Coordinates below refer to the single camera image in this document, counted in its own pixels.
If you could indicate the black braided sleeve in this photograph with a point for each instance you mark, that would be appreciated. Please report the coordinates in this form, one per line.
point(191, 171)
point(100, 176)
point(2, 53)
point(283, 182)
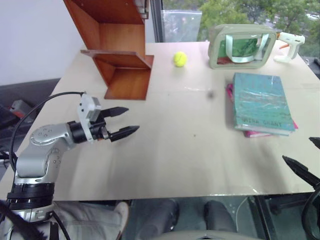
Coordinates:
point(15, 220)

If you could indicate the white glue gun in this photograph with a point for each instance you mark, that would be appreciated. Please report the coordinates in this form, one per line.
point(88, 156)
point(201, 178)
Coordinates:
point(292, 50)

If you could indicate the grey fabric cover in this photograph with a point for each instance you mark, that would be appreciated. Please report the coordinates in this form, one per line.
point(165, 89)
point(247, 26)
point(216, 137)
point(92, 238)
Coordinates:
point(87, 220)

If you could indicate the black table leg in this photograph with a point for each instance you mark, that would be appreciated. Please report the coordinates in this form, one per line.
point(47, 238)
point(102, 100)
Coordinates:
point(261, 217)

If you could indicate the dark grey sofa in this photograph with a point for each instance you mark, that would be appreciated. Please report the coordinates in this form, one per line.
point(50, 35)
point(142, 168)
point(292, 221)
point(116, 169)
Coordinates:
point(30, 87)

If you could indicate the wooden shelf unit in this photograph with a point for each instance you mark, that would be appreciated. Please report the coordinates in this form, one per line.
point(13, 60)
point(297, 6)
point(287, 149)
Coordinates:
point(125, 85)

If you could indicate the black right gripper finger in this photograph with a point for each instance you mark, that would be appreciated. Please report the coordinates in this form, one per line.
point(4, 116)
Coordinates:
point(316, 142)
point(298, 170)

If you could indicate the pink book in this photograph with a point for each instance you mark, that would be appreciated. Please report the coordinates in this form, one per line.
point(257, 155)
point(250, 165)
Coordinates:
point(253, 134)

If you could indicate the dark rounded shape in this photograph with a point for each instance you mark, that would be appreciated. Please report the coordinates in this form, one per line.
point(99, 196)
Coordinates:
point(220, 216)
point(160, 217)

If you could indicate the teal hardcover book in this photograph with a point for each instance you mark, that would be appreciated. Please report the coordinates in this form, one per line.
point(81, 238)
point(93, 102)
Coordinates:
point(260, 100)

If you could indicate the yellow tennis ball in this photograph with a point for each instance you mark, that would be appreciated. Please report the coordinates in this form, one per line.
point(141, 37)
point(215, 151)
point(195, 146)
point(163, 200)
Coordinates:
point(180, 59)

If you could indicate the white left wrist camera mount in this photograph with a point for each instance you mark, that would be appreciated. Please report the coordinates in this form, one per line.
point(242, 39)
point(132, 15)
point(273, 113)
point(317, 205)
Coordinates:
point(83, 111)

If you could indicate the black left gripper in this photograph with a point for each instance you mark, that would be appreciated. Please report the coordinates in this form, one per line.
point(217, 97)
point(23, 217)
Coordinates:
point(99, 128)

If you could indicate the dark window frame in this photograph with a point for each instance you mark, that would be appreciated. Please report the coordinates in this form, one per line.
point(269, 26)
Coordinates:
point(156, 22)

